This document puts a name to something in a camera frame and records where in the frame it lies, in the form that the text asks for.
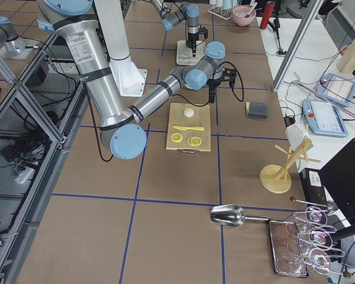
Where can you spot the metal scoop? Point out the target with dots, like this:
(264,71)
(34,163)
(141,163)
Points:
(232,215)

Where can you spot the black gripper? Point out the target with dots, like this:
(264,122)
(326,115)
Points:
(191,38)
(213,83)

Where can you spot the yellow plastic knife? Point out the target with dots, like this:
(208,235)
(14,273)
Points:
(184,128)

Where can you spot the grey folded cloth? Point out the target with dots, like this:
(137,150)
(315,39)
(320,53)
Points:
(258,110)

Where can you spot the blue teach pendant near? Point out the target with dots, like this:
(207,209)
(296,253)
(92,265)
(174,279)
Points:
(323,118)

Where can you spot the black monitor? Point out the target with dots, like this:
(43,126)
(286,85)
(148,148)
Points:
(338,177)

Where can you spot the lemon slice top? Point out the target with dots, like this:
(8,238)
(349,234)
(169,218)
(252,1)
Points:
(176,137)

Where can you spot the pink mixing bowl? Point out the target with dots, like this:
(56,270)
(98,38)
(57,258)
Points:
(242,15)

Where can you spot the blue teach pendant far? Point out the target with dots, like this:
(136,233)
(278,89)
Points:
(337,88)

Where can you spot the wooden mug tree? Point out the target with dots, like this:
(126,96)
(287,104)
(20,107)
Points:
(275,178)

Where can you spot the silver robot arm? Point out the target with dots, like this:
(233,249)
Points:
(95,35)
(188,13)

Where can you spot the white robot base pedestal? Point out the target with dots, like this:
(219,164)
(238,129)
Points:
(129,79)

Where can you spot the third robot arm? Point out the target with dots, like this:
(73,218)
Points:
(3,35)

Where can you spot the bamboo cutting board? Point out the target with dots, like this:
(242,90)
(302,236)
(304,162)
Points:
(201,118)

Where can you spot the glass rack tray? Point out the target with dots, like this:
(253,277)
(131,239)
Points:
(283,238)

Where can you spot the aluminium frame post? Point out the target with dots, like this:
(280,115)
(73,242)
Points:
(303,27)

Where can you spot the blue teach pendant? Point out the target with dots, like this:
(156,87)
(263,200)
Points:
(323,118)
(337,88)

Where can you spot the red cylinder bottle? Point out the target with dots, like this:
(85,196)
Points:
(268,8)

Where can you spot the yellow sponge cloth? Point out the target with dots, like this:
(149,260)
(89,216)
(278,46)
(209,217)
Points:
(247,107)

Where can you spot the white bear tray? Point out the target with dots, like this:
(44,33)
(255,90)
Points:
(184,55)

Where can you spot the white steamed bun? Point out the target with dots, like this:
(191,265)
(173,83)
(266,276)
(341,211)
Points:
(188,112)

